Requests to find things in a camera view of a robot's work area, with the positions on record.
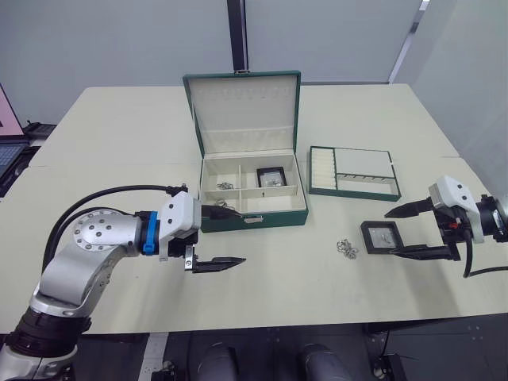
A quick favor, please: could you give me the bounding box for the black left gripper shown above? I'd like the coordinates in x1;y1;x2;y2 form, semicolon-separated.
167;204;248;276

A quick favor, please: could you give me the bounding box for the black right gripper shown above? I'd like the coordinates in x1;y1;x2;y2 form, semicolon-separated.
383;196;471;262

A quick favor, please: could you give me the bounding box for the green jewelry tray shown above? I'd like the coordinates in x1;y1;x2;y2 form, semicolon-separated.
308;145;402;198

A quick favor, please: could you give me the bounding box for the green jewelry box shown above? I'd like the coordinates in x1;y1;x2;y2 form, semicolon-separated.
182;70;310;234

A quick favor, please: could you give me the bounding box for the dark grey rounded shape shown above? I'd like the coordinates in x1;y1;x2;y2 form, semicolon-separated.
199;343;240;381
298;342;347;381

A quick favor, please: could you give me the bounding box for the white power strip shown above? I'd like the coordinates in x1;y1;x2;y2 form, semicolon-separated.
140;332;170;377

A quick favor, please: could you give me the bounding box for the narrow window strip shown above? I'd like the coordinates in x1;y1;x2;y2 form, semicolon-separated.
387;0;425;84

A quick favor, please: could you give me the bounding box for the black equipment case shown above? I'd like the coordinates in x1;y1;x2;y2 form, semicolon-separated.
24;121;57;139

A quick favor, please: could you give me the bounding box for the open laptop pink screen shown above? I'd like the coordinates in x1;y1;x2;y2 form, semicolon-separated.
0;82;32;175

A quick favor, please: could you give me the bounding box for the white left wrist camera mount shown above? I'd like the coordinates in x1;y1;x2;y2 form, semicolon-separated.
157;192;204;264

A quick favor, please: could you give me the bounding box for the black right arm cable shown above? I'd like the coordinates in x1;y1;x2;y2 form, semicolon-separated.
462;232;508;279

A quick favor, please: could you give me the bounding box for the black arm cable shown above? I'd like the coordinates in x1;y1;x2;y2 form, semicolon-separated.
462;232;508;279
46;182;188;275

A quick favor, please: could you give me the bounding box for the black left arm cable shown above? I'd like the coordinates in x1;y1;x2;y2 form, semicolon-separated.
46;182;188;275

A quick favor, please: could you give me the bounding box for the black wall pillar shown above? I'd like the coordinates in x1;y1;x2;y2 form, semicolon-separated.
226;0;250;75

